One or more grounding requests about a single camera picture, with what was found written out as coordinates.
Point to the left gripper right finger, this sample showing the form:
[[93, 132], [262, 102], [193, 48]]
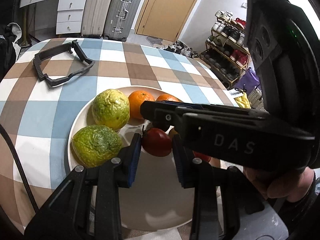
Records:
[[224, 199]]

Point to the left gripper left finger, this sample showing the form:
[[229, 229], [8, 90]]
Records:
[[86, 204]]

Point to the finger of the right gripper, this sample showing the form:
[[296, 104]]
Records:
[[175, 114]]

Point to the orange tangerine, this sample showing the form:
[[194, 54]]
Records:
[[167, 97], [136, 99]]

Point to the brown longan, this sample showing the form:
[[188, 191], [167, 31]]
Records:
[[172, 133]]

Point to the red cherry tomato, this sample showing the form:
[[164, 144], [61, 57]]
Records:
[[203, 157], [156, 142]]

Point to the yellow-green guava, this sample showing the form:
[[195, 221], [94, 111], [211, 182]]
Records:
[[111, 108]]

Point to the green wrinkled guava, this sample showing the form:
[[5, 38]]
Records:
[[96, 144]]

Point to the person's right hand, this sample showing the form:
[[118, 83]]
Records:
[[293, 187]]

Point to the purple bag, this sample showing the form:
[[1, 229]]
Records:
[[249, 81]]

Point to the wooden shoe rack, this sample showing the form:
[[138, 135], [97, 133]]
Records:
[[225, 53]]

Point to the woven basket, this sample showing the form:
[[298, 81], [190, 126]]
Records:
[[256, 99]]

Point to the shoes on floor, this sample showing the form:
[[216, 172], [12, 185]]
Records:
[[178, 47]]

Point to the yellow plastic bag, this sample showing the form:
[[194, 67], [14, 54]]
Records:
[[243, 101]]

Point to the cream round plate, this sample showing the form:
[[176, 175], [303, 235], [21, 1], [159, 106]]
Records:
[[156, 200]]

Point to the wooden door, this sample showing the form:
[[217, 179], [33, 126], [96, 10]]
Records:
[[163, 19]]

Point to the silver aluminium suitcase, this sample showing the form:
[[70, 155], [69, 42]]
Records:
[[120, 16]]

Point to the checkered tablecloth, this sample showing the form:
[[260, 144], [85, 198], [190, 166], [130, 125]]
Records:
[[38, 118]]

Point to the beige suitcase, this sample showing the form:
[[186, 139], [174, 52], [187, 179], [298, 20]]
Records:
[[94, 17]]

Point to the white drawer desk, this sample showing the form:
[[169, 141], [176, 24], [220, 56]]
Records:
[[54, 16]]

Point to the black clothes pile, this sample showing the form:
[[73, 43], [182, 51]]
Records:
[[10, 50]]

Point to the black plastic frame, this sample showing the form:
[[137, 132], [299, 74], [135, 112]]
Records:
[[57, 65]]

